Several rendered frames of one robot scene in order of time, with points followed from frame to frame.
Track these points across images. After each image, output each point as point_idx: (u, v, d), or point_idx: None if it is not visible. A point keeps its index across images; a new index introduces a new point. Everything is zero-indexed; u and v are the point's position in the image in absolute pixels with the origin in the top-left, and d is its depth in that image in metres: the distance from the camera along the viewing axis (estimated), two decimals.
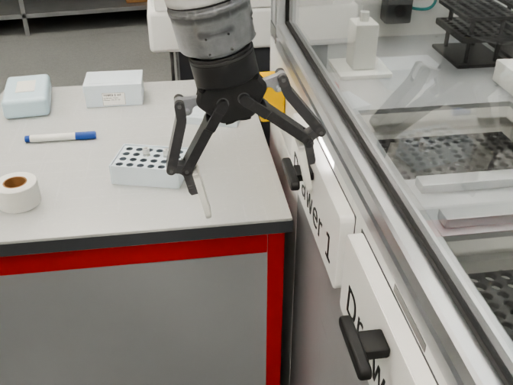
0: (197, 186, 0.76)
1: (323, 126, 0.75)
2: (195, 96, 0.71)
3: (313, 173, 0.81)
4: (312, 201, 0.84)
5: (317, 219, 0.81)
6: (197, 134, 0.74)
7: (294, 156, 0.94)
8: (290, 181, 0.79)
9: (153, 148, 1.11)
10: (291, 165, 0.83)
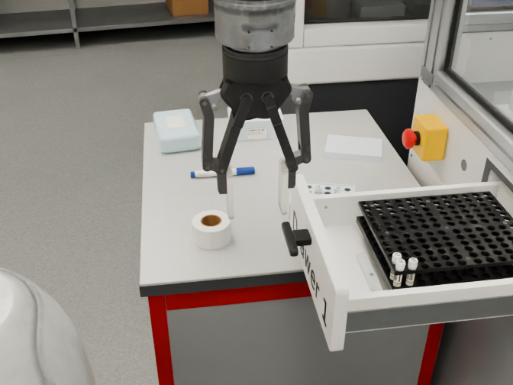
0: (228, 186, 0.76)
1: (309, 153, 0.77)
2: (219, 90, 0.71)
3: (311, 239, 0.87)
4: (310, 263, 0.89)
5: (314, 282, 0.87)
6: (226, 131, 0.74)
7: (293, 215, 1.00)
8: (289, 247, 0.85)
9: (321, 186, 1.21)
10: (291, 230, 0.88)
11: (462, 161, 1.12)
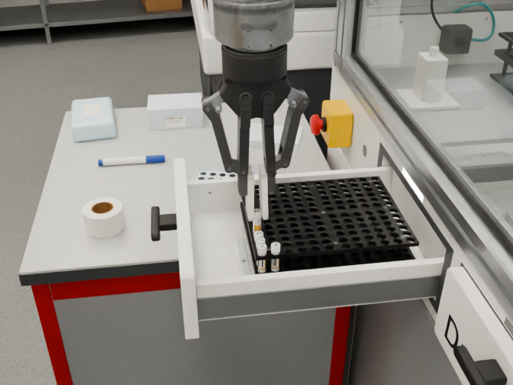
0: (250, 188, 0.77)
1: (288, 158, 0.77)
2: (218, 92, 0.71)
3: (176, 224, 0.83)
4: None
5: None
6: (237, 134, 0.75)
7: None
8: (150, 232, 0.81)
9: (225, 173, 1.17)
10: (157, 215, 0.85)
11: (363, 147, 1.08)
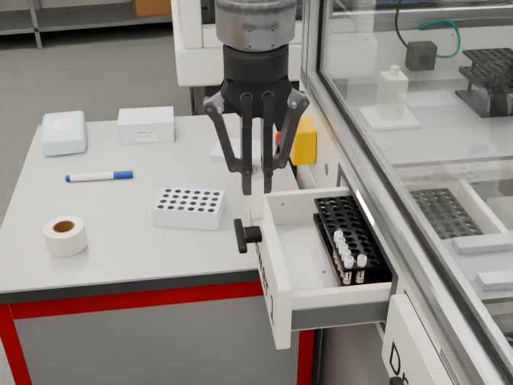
0: (253, 187, 0.77)
1: (285, 159, 0.77)
2: (220, 92, 0.71)
3: (261, 236, 0.86)
4: (261, 260, 0.88)
5: (265, 279, 0.86)
6: (240, 134, 0.75)
7: (250, 211, 0.99)
8: (238, 244, 0.84)
9: (190, 189, 1.17)
10: (241, 227, 0.87)
11: (325, 165, 1.09)
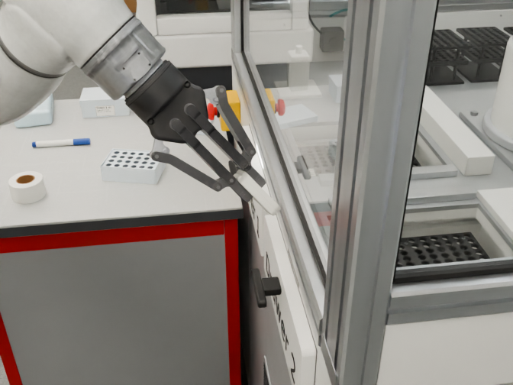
0: (247, 188, 0.77)
1: (250, 147, 0.78)
2: (154, 138, 0.74)
3: None
4: None
5: (253, 206, 1.09)
6: (200, 157, 0.77)
7: None
8: None
9: (135, 152, 1.39)
10: (234, 166, 1.10)
11: None
